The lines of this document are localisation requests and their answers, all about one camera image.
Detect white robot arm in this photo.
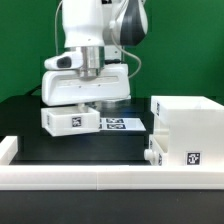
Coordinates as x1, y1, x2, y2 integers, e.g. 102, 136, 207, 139
42, 0, 148, 106

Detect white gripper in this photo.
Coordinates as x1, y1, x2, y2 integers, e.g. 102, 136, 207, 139
42, 48, 130, 106

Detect white front drawer box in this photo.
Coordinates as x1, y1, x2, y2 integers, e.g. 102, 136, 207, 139
144, 134, 168, 166

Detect white drawer cabinet frame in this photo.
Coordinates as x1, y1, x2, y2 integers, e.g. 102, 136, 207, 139
151, 96, 224, 166

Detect white thin cable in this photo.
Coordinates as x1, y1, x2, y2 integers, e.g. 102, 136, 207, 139
54, 0, 64, 56

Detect marker tag sheet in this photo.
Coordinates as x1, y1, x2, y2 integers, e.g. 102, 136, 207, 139
99, 118, 146, 131

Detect white fence wall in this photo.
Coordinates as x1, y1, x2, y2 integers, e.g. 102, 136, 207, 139
0, 136, 224, 190

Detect white drawer box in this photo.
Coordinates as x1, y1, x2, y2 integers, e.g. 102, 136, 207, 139
144, 134, 168, 166
41, 106, 100, 136

